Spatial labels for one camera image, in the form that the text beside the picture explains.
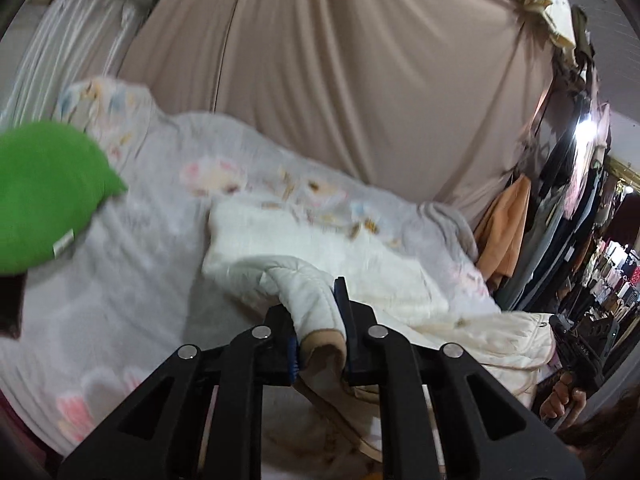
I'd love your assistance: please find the cream quilted jacket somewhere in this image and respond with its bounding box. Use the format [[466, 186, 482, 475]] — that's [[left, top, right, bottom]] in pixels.
[[202, 196, 555, 460]]

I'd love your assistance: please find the dark hanging clothes rack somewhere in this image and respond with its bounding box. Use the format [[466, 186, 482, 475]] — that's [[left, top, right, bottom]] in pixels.
[[494, 6, 611, 312]]

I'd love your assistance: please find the person's right hand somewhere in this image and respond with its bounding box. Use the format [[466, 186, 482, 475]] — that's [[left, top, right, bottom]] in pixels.
[[539, 372, 587, 430]]

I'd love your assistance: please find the orange hanging garment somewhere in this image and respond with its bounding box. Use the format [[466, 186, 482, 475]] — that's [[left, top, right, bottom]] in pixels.
[[474, 174, 532, 292]]

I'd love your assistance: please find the grey floral blanket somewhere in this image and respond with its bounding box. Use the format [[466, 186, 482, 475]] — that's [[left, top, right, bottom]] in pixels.
[[1, 78, 497, 455]]

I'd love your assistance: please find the green plush pillow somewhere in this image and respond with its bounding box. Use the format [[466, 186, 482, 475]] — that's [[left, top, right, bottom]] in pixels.
[[1, 122, 127, 275]]

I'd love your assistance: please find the beige curtain backdrop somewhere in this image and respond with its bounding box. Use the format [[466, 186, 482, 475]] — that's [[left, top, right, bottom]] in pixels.
[[119, 0, 553, 224]]

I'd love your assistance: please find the white striped curtain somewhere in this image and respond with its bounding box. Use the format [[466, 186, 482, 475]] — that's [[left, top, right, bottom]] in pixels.
[[1, 0, 158, 130]]

